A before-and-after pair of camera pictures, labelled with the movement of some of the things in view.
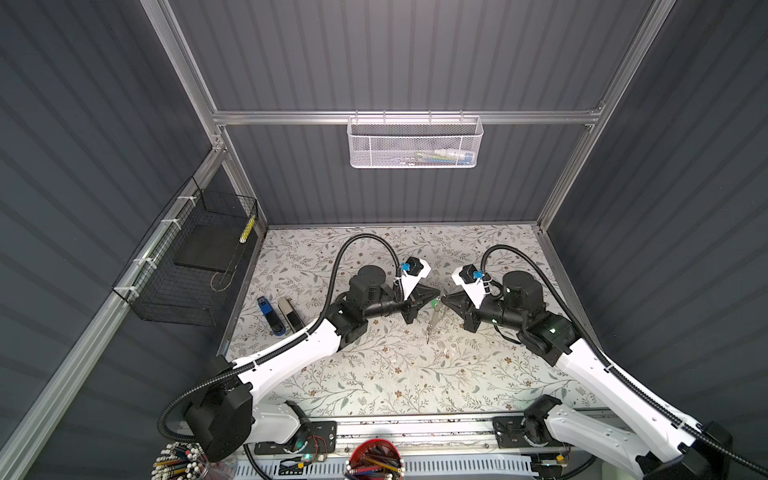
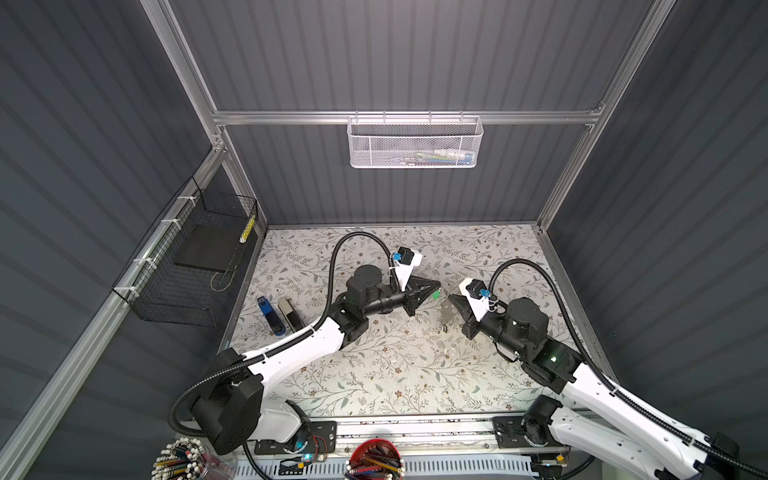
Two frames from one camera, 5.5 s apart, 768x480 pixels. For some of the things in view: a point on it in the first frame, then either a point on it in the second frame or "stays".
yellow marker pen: (247, 230) stays
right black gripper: (469, 312) stays
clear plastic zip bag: (436, 305) → (448, 313)
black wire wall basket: (187, 276) stays
